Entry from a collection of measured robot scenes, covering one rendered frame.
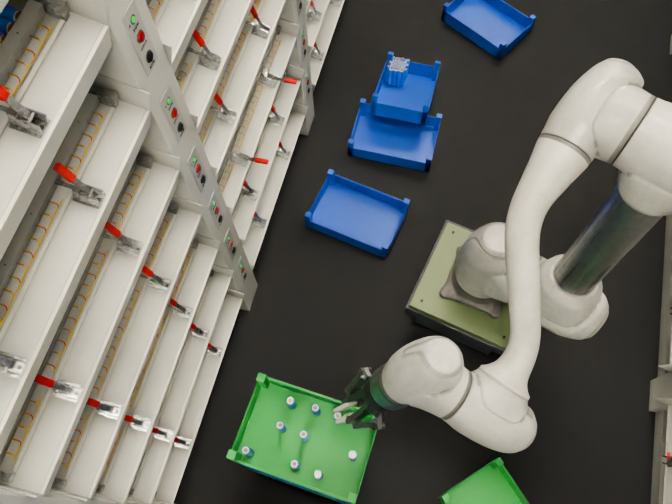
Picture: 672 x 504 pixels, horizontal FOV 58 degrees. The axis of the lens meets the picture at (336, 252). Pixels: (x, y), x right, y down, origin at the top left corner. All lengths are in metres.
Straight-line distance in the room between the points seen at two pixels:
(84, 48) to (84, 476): 0.77
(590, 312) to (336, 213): 0.93
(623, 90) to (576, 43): 1.55
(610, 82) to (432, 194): 1.12
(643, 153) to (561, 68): 1.49
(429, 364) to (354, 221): 1.13
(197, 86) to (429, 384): 0.75
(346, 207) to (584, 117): 1.16
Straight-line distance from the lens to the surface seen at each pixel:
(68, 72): 0.90
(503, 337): 1.78
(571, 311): 1.58
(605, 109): 1.14
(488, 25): 2.67
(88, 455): 1.29
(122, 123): 1.06
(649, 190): 1.18
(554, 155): 1.12
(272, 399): 1.52
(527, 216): 1.11
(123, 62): 1.00
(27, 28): 0.91
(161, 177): 1.22
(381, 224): 2.10
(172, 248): 1.35
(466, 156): 2.28
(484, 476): 1.93
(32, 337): 0.95
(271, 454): 1.50
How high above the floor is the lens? 1.89
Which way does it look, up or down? 66 degrees down
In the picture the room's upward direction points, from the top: 3 degrees counter-clockwise
